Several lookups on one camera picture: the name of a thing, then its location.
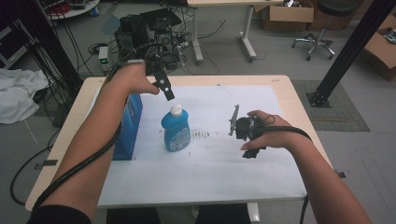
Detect blue bottle with white cap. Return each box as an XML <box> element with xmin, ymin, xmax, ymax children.
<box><xmin>161</xmin><ymin>104</ymin><xmax>191</xmax><ymax>153</ymax></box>

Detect office chair with metal base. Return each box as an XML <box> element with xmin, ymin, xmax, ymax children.
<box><xmin>291</xmin><ymin>0</ymin><xmax>366</xmax><ymax>62</ymax></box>

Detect black aluminium frame post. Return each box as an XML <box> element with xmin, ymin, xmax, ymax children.
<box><xmin>305</xmin><ymin>0</ymin><xmax>396</xmax><ymax>108</ymax></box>

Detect white table leg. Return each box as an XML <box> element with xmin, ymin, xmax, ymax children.
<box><xmin>247</xmin><ymin>202</ymin><xmax>262</xmax><ymax>224</ymax></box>

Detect black floor cable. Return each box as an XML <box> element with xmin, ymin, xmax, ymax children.
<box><xmin>9</xmin><ymin>145</ymin><xmax>53</xmax><ymax>207</ymax></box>

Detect black stand with cables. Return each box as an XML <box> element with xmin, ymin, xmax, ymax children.
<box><xmin>13</xmin><ymin>0</ymin><xmax>84</xmax><ymax>94</ymax></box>

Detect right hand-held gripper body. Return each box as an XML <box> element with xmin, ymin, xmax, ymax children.
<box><xmin>228</xmin><ymin>105</ymin><xmax>267</xmax><ymax>160</ymax></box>

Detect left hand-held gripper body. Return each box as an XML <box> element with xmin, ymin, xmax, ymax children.
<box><xmin>144</xmin><ymin>55</ymin><xmax>172</xmax><ymax>94</ymax></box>

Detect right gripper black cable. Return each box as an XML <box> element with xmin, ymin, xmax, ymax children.
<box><xmin>256</xmin><ymin>115</ymin><xmax>313</xmax><ymax>224</ymax></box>

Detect grey floor mat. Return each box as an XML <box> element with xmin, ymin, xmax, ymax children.
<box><xmin>291</xmin><ymin>79</ymin><xmax>372</xmax><ymax>133</ymax></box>

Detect open cardboard box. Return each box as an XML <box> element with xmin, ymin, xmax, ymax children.
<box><xmin>261</xmin><ymin>0</ymin><xmax>315</xmax><ymax>33</ymax></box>

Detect person's right hand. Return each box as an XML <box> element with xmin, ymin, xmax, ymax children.
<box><xmin>240</xmin><ymin>109</ymin><xmax>302</xmax><ymax>152</ymax></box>

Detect flat cardboard box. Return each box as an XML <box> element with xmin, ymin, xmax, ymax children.
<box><xmin>363</xmin><ymin>14</ymin><xmax>396</xmax><ymax>83</ymax></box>

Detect person's left hand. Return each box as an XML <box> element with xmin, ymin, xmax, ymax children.
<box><xmin>106</xmin><ymin>62</ymin><xmax>161</xmax><ymax>98</ymax></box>

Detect round white table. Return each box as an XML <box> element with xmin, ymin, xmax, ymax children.
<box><xmin>46</xmin><ymin>0</ymin><xmax>101</xmax><ymax>21</ymax></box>

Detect black computer equipment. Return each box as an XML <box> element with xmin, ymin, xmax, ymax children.
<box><xmin>113</xmin><ymin>7</ymin><xmax>183</xmax><ymax>71</ymax></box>

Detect person's dark sleeve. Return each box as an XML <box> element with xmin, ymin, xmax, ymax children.
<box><xmin>27</xmin><ymin>203</ymin><xmax>92</xmax><ymax>224</ymax></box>

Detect white crumpled cloth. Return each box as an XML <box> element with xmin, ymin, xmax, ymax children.
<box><xmin>0</xmin><ymin>67</ymin><xmax>50</xmax><ymax>125</ymax></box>

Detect white-legged desk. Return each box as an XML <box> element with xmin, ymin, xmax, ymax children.
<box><xmin>186</xmin><ymin>0</ymin><xmax>285</xmax><ymax>64</ymax></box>

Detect small white power device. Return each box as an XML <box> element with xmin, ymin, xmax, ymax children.
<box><xmin>98</xmin><ymin>46</ymin><xmax>110</xmax><ymax>75</ymax></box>

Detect white table mat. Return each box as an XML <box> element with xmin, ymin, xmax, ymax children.
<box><xmin>97</xmin><ymin>84</ymin><xmax>308</xmax><ymax>209</ymax></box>

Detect person's legs in dark pants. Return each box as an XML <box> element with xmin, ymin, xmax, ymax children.
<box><xmin>106</xmin><ymin>203</ymin><xmax>252</xmax><ymax>224</ymax></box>

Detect blue carton box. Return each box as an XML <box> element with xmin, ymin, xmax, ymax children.
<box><xmin>112</xmin><ymin>92</ymin><xmax>144</xmax><ymax>161</ymax></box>

